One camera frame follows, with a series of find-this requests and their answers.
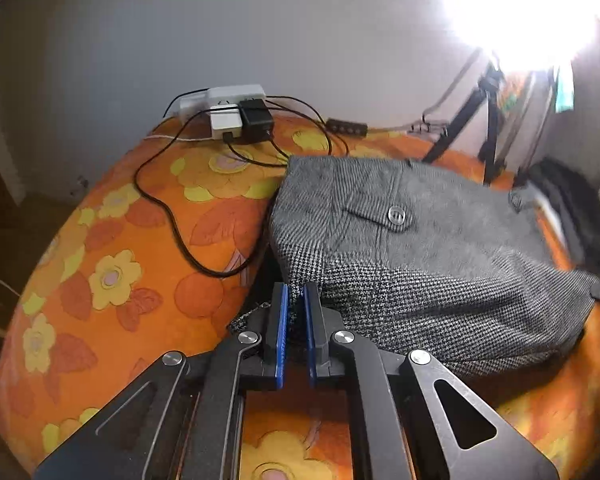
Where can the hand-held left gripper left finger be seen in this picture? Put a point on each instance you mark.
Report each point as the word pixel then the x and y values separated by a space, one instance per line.
pixel 279 340

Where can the white power strip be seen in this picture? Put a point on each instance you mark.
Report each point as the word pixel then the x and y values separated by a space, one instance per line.
pixel 232 94

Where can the grey checked pants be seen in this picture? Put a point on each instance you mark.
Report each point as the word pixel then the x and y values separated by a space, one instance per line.
pixel 430 260

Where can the black bag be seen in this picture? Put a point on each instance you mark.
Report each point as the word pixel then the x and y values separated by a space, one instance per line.
pixel 570 205

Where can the black charger adapter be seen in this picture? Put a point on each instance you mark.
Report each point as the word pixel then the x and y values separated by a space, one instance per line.
pixel 256 120

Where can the green cloth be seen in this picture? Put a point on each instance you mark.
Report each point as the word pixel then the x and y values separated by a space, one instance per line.
pixel 563 92

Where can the small black tripod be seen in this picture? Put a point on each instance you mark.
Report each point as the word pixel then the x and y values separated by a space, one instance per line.
pixel 491 125

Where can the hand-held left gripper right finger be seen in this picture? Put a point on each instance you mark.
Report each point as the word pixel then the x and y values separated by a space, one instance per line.
pixel 310 340

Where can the white charger adapter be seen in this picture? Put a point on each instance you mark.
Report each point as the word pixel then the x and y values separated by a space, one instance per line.
pixel 225 121

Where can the orange floral bedsheet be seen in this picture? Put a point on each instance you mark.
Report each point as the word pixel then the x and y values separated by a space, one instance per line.
pixel 130 260

